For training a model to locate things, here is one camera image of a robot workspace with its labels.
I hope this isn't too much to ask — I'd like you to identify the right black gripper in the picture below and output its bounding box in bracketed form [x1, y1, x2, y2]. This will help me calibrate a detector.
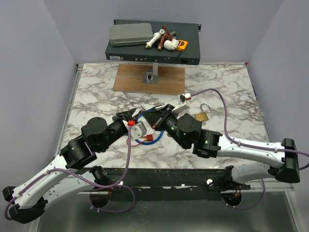
[141, 104, 188, 149]

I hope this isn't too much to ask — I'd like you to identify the blue cable lock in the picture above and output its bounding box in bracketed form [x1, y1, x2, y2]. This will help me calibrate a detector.
[135, 105, 164, 146]

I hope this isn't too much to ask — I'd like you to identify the red cable lock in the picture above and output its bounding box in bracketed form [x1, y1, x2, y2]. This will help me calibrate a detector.
[131, 134, 154, 147]

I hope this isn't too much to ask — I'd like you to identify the brass padlock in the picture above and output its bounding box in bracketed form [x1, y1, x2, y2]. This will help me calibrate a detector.
[194, 103, 211, 122]

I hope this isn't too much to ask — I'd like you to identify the white elbow pipe fitting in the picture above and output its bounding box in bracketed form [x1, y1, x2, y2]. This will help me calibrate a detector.
[164, 39, 179, 51]

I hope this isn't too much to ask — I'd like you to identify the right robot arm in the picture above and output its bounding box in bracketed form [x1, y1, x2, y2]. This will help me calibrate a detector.
[141, 104, 300, 189]

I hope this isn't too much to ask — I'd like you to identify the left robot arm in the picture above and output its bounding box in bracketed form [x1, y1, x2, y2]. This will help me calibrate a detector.
[2, 109, 147, 224]

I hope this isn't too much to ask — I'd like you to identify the wooden board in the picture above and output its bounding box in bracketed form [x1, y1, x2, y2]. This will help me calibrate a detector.
[113, 64, 185, 95]

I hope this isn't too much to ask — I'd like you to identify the yellow tape measure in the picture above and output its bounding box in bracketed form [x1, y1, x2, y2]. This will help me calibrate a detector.
[176, 40, 189, 52]

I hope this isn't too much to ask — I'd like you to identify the white straight pipe fitting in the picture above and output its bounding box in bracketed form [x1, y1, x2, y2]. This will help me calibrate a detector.
[145, 29, 165, 49]

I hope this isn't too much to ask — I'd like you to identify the brown pipe fitting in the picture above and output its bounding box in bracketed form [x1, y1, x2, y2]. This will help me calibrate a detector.
[157, 26, 174, 51]

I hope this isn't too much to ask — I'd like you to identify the grey plastic case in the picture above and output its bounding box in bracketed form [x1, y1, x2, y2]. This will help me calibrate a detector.
[110, 23, 153, 46]

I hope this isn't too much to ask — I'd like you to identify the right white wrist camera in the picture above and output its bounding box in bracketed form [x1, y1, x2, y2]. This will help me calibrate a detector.
[172, 93, 191, 114]

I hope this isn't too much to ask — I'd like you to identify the metal stand post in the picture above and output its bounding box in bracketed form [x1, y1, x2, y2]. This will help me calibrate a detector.
[142, 63, 159, 84]

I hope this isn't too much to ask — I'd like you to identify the black mounting rail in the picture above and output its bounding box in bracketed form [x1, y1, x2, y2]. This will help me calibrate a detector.
[79, 166, 252, 203]

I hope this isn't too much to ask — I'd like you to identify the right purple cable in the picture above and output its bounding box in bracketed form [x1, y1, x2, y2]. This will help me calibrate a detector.
[189, 88, 309, 210]

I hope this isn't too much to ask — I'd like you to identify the purple cable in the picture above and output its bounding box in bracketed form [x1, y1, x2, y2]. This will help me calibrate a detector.
[189, 88, 309, 210]
[4, 125, 136, 221]

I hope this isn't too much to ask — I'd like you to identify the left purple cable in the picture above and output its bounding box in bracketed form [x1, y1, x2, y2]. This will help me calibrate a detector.
[4, 125, 136, 221]

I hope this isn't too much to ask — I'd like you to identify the aluminium frame profile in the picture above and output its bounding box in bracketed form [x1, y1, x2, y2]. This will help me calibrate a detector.
[38, 173, 295, 194]

